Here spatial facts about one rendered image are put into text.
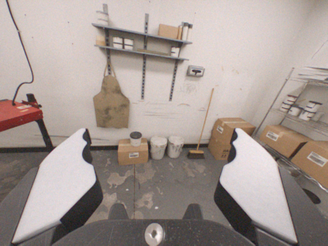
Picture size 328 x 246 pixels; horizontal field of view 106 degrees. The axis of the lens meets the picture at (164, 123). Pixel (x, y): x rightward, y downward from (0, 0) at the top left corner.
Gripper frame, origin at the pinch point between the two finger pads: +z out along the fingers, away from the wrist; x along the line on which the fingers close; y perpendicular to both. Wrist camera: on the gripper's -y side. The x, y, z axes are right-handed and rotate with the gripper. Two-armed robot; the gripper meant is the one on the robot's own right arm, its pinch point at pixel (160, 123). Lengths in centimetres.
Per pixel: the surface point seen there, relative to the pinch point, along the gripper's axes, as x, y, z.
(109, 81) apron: -79, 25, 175
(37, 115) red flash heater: -124, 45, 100
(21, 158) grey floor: -229, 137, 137
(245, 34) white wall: 124, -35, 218
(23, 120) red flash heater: -128, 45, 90
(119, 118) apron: -74, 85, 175
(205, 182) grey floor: 69, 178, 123
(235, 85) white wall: 131, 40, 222
